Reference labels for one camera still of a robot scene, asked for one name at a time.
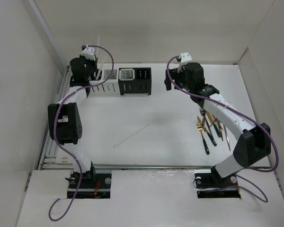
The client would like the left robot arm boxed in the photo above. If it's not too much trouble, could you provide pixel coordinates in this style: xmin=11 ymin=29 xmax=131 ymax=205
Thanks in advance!
xmin=47 ymin=54 xmax=98 ymax=188

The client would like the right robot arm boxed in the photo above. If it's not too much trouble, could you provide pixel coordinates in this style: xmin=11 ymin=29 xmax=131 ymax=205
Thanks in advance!
xmin=164 ymin=62 xmax=271 ymax=186

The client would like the white utensil holder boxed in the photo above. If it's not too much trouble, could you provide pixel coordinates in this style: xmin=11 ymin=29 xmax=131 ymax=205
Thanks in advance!
xmin=88 ymin=69 xmax=120 ymax=96

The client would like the white insert cup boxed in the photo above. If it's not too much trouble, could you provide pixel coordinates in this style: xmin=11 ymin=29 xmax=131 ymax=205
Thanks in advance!
xmin=119 ymin=68 xmax=135 ymax=80

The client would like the black utensil holder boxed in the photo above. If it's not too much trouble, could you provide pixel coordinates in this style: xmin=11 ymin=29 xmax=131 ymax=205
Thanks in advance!
xmin=118 ymin=68 xmax=152 ymax=95

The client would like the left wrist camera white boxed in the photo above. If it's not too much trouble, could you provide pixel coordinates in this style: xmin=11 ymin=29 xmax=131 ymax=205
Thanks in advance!
xmin=81 ymin=45 xmax=97 ymax=61

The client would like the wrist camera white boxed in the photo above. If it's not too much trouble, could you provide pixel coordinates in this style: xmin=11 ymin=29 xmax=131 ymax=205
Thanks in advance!
xmin=177 ymin=52 xmax=193 ymax=72
xmin=81 ymin=45 xmax=97 ymax=61

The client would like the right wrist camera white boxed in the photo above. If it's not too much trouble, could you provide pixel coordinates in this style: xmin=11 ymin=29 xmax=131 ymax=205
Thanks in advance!
xmin=177 ymin=52 xmax=193 ymax=72

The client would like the aluminium rail front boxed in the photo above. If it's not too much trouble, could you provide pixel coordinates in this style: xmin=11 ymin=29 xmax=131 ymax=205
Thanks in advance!
xmin=94 ymin=164 xmax=270 ymax=171

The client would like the aluminium rail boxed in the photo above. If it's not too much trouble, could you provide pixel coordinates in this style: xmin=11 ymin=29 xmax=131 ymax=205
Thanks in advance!
xmin=37 ymin=65 xmax=79 ymax=170
xmin=94 ymin=164 xmax=270 ymax=171

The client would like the aluminium rail left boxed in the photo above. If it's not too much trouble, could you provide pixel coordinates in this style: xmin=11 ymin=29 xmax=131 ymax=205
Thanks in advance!
xmin=37 ymin=65 xmax=79 ymax=170

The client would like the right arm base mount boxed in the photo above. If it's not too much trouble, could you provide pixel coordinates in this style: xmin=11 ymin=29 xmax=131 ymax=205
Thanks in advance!
xmin=193 ymin=172 xmax=241 ymax=199

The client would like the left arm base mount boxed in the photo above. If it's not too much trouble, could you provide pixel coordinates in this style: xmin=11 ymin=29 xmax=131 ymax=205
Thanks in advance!
xmin=65 ymin=171 xmax=112 ymax=199

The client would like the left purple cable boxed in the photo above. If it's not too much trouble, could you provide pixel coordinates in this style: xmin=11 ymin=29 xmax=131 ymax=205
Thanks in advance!
xmin=48 ymin=44 xmax=115 ymax=222

